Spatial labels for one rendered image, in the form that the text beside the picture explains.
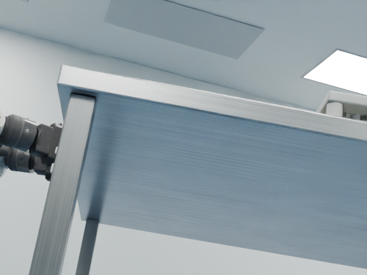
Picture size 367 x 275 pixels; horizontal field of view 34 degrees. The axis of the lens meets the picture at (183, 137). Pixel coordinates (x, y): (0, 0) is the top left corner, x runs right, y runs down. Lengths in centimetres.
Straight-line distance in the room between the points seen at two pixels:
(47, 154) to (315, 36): 338
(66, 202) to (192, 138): 26
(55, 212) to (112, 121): 21
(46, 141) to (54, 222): 85
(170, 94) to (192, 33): 401
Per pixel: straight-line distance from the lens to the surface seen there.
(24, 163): 191
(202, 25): 479
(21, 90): 536
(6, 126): 166
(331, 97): 104
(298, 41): 488
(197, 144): 105
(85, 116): 91
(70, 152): 89
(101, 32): 520
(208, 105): 91
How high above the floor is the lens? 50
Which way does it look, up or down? 19 degrees up
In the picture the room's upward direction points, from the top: 9 degrees clockwise
